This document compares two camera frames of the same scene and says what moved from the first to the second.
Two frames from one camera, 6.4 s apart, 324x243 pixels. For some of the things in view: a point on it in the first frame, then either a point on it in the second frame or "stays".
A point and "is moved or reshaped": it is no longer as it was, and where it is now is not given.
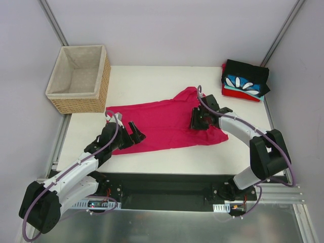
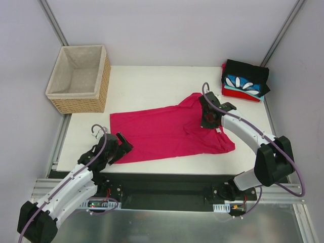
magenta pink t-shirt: (164, 124) is moved or reshaped
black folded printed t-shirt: (251, 78) stays
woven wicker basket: (79, 82) stays
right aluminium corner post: (298, 4) stays
